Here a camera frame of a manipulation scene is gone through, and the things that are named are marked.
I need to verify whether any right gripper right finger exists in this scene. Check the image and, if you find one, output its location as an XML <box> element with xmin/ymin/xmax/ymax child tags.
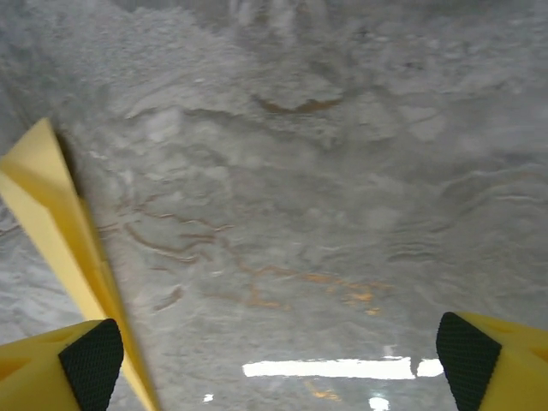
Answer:
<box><xmin>436</xmin><ymin>311</ymin><xmax>548</xmax><ymax>411</ymax></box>

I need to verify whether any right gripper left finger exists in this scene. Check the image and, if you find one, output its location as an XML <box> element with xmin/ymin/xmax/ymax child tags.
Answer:
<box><xmin>0</xmin><ymin>319</ymin><xmax>125</xmax><ymax>411</ymax></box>

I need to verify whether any yellow paper sheet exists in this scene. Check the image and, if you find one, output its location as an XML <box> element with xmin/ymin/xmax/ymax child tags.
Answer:
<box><xmin>0</xmin><ymin>117</ymin><xmax>162</xmax><ymax>411</ymax></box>

